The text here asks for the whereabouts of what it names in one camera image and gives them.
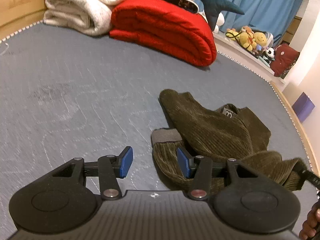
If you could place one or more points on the red folded blanket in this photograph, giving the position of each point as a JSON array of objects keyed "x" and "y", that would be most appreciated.
[{"x": 168, "y": 28}]

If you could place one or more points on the white plush toy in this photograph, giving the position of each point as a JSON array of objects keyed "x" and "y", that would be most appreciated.
[{"x": 219, "y": 23}]

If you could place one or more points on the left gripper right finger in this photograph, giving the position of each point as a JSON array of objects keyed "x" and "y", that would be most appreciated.
[{"x": 190, "y": 164}]

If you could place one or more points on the olive corduroy pants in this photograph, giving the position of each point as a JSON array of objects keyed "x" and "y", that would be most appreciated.
[{"x": 227, "y": 132}]

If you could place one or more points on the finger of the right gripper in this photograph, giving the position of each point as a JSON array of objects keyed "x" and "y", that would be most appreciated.
[{"x": 309, "y": 176}]

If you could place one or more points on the panda plush toy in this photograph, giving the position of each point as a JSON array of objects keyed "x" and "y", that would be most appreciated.
[{"x": 269, "y": 55}]

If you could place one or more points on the yellow plush toy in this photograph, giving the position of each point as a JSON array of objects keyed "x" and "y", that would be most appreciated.
[{"x": 251, "y": 41}]

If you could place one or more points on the cream folded blanket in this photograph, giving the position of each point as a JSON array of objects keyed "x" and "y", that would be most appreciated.
[{"x": 90, "y": 17}]

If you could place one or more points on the grey quilted mattress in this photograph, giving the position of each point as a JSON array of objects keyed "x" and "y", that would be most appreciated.
[{"x": 66, "y": 95}]

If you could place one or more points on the blue curtain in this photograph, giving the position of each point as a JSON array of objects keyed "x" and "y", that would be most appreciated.
[{"x": 273, "y": 16}]

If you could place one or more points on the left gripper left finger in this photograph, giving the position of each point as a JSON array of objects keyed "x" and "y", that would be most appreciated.
[{"x": 115, "y": 165}]

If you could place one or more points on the purple box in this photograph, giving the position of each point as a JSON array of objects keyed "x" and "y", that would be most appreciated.
[{"x": 303, "y": 107}]

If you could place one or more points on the blue shark plush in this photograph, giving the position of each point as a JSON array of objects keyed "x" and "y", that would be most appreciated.
[{"x": 212, "y": 9}]

